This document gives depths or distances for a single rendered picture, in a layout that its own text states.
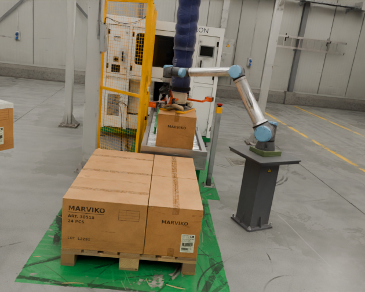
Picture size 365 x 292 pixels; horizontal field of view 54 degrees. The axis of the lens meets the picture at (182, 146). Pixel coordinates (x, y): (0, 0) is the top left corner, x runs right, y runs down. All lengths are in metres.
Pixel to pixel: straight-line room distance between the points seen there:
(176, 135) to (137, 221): 1.37
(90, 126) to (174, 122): 1.22
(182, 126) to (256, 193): 1.02
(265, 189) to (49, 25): 10.24
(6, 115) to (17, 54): 9.63
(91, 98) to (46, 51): 8.36
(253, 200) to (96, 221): 1.57
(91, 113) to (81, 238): 2.05
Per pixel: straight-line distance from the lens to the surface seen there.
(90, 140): 4.55
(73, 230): 2.76
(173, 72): 3.52
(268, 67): 6.65
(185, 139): 3.77
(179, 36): 3.86
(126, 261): 2.82
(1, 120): 3.34
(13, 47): 12.96
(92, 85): 4.41
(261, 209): 3.64
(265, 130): 3.23
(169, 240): 2.72
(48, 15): 12.67
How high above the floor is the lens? 1.67
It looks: 16 degrees down
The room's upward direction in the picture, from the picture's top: 7 degrees clockwise
